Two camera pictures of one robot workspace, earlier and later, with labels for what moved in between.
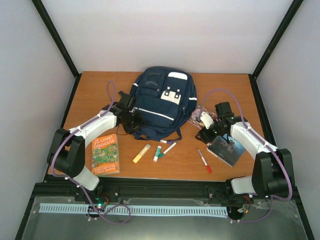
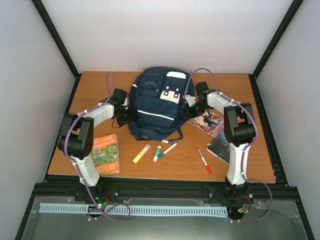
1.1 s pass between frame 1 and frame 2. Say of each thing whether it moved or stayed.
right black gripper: moved
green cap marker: stayed
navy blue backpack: stayed
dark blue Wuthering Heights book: stayed
